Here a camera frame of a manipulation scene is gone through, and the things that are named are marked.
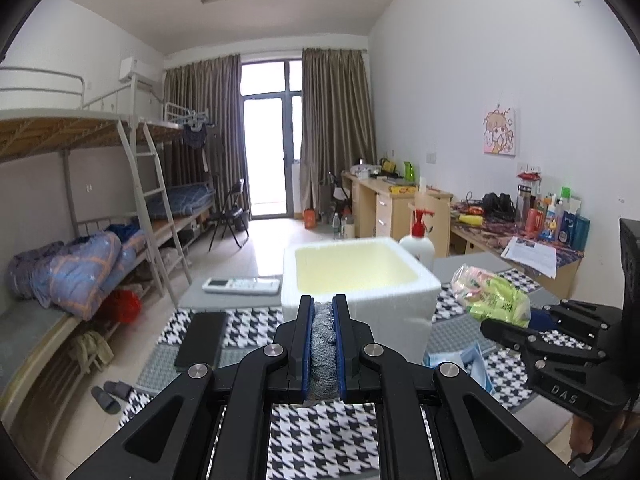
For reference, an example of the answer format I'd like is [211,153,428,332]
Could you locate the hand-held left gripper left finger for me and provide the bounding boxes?
[67,296,316,480]

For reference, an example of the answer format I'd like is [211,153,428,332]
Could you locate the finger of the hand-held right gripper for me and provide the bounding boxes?
[529,299,623,352]
[480,319,607,370]

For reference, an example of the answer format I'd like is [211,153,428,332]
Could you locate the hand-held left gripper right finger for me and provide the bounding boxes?
[332,294,581,480]

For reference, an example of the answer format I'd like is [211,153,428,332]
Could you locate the grey steel wool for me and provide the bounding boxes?
[311,301,338,403]

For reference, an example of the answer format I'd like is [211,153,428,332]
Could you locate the green plastic packet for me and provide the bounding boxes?
[450,264,532,328]

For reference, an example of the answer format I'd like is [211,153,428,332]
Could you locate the blue face mask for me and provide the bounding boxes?
[424,342,496,396]

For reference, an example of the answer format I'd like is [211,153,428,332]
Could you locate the white foam box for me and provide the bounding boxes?
[281,238,442,363]

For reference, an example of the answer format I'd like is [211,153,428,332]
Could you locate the person's right hand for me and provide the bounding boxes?
[570,407,597,458]

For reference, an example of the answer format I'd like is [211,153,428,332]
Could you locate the printed paper sheets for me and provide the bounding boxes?
[500,236,558,279]

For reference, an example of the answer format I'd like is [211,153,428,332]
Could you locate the grey houndstooth tablecloth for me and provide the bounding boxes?
[117,252,626,480]

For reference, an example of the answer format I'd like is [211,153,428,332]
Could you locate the wooden desk with patterned cloth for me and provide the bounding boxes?
[450,205,586,301]

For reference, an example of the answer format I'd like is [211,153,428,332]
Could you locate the white remote control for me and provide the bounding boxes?
[201,277,282,295]

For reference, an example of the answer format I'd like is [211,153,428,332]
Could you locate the row of toiletry bottles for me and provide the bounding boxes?
[515,170,592,251]

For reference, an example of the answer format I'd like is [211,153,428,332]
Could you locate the black smartphone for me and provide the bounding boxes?
[173,311,228,368]

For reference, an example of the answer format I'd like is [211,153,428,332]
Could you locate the white lotion pump bottle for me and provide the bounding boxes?
[398,205,437,273]

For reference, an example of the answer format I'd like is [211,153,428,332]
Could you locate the wooden smiley chair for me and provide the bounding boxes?
[407,192,453,263]

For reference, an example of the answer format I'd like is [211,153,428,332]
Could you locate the wooden desk with drawers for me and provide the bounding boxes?
[341,170,453,261]

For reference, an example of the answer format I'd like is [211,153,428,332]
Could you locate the black folding chair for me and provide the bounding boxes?
[207,178,251,251]

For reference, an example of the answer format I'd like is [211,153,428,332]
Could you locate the metal bunk bed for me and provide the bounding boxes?
[135,101,221,246]
[0,65,193,441]

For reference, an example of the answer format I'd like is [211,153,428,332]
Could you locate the red plastic bag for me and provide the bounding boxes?
[97,288,142,325]

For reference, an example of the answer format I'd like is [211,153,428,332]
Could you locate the blue plaid folded quilt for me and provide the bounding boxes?
[145,182,216,220]

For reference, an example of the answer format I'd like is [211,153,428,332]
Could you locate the glass balcony door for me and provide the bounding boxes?
[239,59,304,220]

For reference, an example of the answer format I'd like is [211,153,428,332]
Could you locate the khaki cloth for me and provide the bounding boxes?
[70,330,115,373]

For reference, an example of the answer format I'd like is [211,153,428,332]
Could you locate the white metal bed ladder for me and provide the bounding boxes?
[117,120,193,296]

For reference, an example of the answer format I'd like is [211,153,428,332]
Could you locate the dark blue cloth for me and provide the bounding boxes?
[106,221,142,241]

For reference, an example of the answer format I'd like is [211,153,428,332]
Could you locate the brown curtain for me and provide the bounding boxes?
[300,47,377,211]
[164,55,246,211]

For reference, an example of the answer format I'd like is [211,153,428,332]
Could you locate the dark hanging clothes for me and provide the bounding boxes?
[181,122,210,171]

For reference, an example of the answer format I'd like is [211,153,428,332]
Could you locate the blue orange checked quilt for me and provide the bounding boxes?
[7,222,151,321]

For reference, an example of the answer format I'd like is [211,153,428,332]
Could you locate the white air conditioner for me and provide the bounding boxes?
[118,57,166,83]

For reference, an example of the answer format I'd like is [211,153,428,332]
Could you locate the cartoon wall poster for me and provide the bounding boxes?
[482,105,518,156]

